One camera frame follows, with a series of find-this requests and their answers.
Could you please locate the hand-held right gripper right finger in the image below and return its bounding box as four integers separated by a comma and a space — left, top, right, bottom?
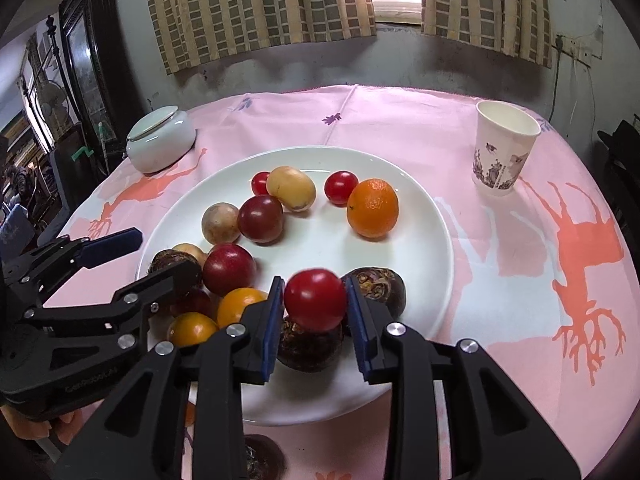
342, 275, 583, 480

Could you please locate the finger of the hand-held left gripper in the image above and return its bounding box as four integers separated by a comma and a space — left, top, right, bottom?
5, 227, 144, 306
25, 265, 203, 356

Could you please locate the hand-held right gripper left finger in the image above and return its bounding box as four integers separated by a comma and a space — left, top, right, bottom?
60, 275, 286, 480

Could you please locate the dark shrivelled mangosteen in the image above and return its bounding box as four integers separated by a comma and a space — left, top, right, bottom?
276, 315, 346, 373

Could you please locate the tan passion fruit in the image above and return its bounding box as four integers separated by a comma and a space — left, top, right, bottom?
171, 243, 208, 266
201, 202, 241, 243

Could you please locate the orange mandarin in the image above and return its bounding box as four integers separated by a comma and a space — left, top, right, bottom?
166, 312, 219, 347
346, 178, 400, 239

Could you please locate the white oval plate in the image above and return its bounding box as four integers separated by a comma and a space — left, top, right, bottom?
136, 146, 455, 427

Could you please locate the smooth beige yellow melon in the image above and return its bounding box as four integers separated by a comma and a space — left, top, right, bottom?
265, 166, 317, 212

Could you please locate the person's left hand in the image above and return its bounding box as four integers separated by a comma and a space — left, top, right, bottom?
0, 404, 83, 447

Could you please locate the dark chair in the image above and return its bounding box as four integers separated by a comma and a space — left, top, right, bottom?
50, 125, 101, 226

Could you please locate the blue chair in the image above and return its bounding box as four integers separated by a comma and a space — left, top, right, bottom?
0, 205, 31, 256

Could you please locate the pale green lidded jar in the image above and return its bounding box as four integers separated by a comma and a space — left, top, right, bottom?
125, 104, 197, 174

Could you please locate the white standing fan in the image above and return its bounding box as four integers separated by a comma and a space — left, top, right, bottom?
37, 80, 68, 126

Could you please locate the dark wooden cabinet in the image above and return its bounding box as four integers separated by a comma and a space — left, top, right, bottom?
57, 0, 126, 161

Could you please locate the pink printed tablecloth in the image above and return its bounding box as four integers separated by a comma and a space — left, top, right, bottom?
55, 84, 626, 480

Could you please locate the printed paper cup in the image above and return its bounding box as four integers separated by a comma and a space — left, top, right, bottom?
471, 100, 542, 197

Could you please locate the wide checked curtain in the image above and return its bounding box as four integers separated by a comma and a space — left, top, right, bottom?
140, 0, 377, 76

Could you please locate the narrow checked curtain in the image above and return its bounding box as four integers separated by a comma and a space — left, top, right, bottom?
420, 0, 553, 68

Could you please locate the wall socket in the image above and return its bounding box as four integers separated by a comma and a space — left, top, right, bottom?
555, 34, 596, 66

